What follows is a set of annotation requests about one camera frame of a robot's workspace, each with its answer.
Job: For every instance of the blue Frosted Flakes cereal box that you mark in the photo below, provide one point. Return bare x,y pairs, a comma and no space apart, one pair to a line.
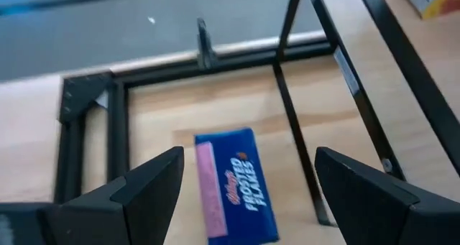
244,187

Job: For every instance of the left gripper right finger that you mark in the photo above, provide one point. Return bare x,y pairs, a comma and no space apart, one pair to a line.
381,216

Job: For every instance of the yellow Corn Pops cereal box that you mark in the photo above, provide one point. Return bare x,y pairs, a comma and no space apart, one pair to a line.
438,4

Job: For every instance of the wooden shelf black metal legs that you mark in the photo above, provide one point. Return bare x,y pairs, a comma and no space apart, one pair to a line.
413,76

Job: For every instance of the black aluminium table frame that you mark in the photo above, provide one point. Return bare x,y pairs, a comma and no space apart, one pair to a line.
118,130

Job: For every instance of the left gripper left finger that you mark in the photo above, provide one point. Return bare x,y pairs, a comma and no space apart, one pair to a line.
125,209

